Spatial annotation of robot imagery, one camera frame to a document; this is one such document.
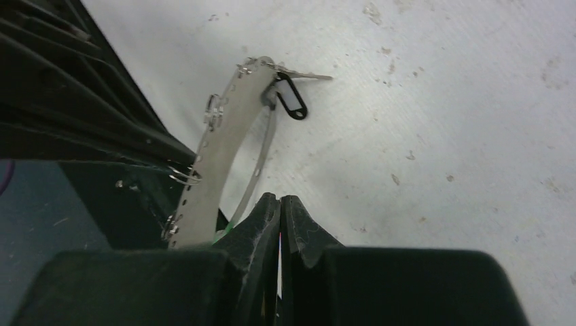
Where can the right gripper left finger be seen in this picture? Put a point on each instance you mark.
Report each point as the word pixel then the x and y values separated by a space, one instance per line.
pixel 230 282

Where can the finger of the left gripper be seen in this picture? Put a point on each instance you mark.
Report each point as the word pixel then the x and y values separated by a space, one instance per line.
pixel 67 97

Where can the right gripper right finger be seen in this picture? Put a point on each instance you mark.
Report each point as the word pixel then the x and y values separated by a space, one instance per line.
pixel 327 283

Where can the green tagged key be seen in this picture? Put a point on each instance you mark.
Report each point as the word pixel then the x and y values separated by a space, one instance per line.
pixel 222 229

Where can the metal key holder ring plate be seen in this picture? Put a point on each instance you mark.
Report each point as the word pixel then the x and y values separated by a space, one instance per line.
pixel 228 120

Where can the black tagged key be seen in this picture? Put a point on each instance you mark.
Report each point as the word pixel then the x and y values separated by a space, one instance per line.
pixel 287 92

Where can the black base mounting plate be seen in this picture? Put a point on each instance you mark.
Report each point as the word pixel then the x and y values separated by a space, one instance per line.
pixel 129 205

